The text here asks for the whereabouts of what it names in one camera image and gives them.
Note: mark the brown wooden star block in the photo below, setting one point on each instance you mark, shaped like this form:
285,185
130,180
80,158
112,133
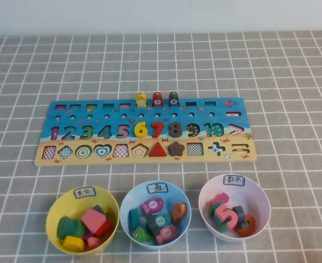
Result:
176,149

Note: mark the wooden number shape puzzle board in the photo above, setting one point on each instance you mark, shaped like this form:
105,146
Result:
128,161

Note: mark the paper label on blue bowl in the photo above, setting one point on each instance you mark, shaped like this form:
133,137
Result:
157,188

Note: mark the light blue plastic bowl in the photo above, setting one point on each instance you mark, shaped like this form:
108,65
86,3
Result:
177,194

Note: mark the paper label on pink bowl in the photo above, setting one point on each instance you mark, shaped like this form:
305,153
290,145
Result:
234,180

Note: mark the paper label on yellow bowl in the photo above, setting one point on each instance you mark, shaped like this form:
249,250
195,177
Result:
84,192

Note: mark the pink plastic bowl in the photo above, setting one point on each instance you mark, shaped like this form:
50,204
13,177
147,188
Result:
254,197

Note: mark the yellow plastic bowl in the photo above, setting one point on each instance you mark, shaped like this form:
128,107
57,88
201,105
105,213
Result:
68,202

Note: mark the red wooden number seven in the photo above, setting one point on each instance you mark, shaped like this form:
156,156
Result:
158,131

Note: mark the brown wooden number eight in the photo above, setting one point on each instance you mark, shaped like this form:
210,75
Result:
176,130

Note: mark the red wooden triangle block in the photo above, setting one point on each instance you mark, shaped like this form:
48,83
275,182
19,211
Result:
158,151

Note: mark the yellow wooden number six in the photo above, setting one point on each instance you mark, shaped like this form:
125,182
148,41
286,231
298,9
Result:
137,130

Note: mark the red fish peg seven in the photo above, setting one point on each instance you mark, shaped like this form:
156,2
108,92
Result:
157,98

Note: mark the brown fish peg eight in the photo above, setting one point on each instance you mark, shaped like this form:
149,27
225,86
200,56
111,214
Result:
173,98

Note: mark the yellow fish peg six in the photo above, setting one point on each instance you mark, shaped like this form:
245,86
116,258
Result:
141,100

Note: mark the magenta fish number one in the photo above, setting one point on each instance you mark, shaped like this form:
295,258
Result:
152,205

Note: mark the orange wooden fish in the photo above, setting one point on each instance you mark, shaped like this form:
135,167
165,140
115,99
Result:
178,211

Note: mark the teal fish number two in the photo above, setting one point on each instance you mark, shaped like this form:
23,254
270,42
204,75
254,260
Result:
161,220

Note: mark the teal wooden fish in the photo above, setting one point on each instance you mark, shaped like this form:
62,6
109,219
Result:
135,217

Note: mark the magenta wooden number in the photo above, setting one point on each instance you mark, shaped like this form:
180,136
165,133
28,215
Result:
222,197

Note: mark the dark grey wooden fish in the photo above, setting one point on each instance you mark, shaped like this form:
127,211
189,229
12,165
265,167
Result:
150,226

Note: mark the green wooden number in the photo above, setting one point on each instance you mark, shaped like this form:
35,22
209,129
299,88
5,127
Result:
211,212

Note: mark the dark grey wooden block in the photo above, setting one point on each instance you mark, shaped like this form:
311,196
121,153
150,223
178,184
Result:
98,209

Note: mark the pink wooden number five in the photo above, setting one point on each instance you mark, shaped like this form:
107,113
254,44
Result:
223,212

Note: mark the pink fish number five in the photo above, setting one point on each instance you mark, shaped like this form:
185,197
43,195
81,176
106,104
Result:
166,234

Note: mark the green wooden fish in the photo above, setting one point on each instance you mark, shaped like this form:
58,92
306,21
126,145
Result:
141,234

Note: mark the pink square block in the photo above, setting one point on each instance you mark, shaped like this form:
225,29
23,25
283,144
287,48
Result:
93,220

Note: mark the teal wooden number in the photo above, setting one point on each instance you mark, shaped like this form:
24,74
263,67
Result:
220,227

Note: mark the grey wooden number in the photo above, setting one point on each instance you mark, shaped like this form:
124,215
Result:
240,213

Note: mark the magenta wooden block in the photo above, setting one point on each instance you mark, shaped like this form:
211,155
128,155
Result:
87,235

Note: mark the green round block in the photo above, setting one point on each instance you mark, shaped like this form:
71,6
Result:
80,230

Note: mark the pink small wooden block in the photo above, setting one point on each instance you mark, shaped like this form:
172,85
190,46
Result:
95,242

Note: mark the orange wooden number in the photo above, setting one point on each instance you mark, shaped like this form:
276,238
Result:
250,228

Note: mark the dark green heart block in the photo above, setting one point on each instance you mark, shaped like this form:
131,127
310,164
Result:
65,227

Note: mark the yellow wooden block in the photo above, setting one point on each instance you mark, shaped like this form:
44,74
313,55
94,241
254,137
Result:
72,243

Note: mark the grey white-grid tablecloth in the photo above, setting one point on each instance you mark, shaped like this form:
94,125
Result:
13,82

